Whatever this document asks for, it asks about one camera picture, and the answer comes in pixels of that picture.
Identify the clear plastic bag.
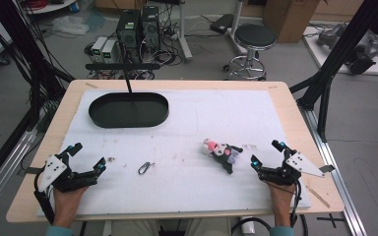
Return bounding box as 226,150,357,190
50,15,90,36

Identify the black round stool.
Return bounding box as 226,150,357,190
222,23,279,82

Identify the silver carabiner clip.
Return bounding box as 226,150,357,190
137,161,156,176

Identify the flat black box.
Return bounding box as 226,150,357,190
209,13,234,35

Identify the white cylinder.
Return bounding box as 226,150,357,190
239,215,256,235

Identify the thin wooden stick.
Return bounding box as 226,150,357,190
304,185,332,209

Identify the white foam mat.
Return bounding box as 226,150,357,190
36,88,312,217

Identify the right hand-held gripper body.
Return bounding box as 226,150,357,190
259,149,326,187

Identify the person's right hand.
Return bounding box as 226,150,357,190
265,182,297,219

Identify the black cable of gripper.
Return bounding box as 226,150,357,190
33,166,56,225
288,180,303,228

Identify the white floor board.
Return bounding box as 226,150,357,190
303,26,378,77

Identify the person's left hand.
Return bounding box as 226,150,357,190
52,186,89,218

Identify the black metal frame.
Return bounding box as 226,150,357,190
288,0,378,144
0,0,77,132

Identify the person's leg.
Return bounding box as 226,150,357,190
111,218,160,236
185,217,232,236

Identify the white stand leg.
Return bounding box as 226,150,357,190
227,0,249,55
175,0,194,64

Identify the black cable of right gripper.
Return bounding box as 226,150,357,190
288,180,303,228

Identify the black oval tray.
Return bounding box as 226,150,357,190
88,91,170,129

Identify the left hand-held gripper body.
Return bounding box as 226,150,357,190
37,150,99,194

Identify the white round table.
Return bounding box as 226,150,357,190
23,0,78,16

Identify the aluminium rail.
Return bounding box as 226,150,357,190
0,127,38,220
299,106,368,236

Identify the small silver power box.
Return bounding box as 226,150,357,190
91,36,108,63
101,39,118,64

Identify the black looped cable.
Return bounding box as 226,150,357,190
230,216,274,236

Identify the black computer tower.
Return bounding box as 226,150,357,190
141,5,161,53
116,9,142,63

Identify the grey robot device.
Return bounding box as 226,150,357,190
316,23,378,76

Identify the black and pink plush toy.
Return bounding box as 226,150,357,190
201,138,244,175

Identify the brown cardboard box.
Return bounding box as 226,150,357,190
263,0,321,44

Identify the person's left leg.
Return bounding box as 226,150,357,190
111,218,160,236

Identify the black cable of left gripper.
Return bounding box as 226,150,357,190
33,166,56,225

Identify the person's right leg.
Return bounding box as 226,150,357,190
185,217,232,236

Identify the black T-shaped stand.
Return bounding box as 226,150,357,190
85,62,161,96

